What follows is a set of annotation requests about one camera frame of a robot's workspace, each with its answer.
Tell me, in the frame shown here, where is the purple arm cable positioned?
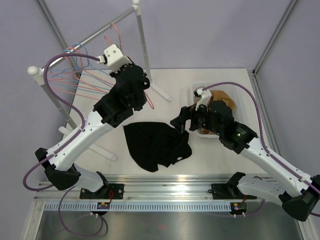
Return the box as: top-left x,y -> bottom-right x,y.
202,81 -> 320,217
22,54 -> 101,193

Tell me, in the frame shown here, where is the brown tank top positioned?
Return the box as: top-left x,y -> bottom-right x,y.
197,90 -> 236,138

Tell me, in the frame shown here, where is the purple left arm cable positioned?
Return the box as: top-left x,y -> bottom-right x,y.
22,54 -> 101,193

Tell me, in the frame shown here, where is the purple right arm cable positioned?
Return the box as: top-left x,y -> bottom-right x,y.
202,81 -> 320,217

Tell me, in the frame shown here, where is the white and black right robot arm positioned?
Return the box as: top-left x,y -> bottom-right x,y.
170,100 -> 320,222

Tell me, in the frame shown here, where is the white plastic basket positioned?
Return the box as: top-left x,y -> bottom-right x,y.
188,82 -> 249,139

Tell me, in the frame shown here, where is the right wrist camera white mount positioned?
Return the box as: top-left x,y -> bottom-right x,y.
193,87 -> 212,111

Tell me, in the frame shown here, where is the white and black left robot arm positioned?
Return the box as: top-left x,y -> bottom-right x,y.
35,56 -> 150,199

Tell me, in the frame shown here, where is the white slotted cable duct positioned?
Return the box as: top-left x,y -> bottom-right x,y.
44,201 -> 231,212

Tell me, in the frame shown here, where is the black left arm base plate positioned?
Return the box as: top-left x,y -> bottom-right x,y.
79,183 -> 125,200

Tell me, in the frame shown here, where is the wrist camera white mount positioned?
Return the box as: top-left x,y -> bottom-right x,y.
193,87 -> 212,111
97,44 -> 133,72

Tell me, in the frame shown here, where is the metal clothes rack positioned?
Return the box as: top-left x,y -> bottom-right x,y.
26,0 -> 174,162

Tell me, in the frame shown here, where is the black tank top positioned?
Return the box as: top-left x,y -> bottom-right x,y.
123,122 -> 192,173

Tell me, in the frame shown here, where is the purple floor cable left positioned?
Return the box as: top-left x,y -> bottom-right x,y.
57,187 -> 110,238

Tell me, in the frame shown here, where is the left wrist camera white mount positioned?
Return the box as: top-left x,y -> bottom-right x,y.
97,44 -> 133,72

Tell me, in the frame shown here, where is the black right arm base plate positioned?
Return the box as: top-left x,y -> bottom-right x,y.
207,183 -> 257,200

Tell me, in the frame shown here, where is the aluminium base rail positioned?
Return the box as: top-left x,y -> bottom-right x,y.
33,173 -> 281,202

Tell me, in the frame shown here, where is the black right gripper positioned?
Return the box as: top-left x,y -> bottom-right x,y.
170,99 -> 223,137

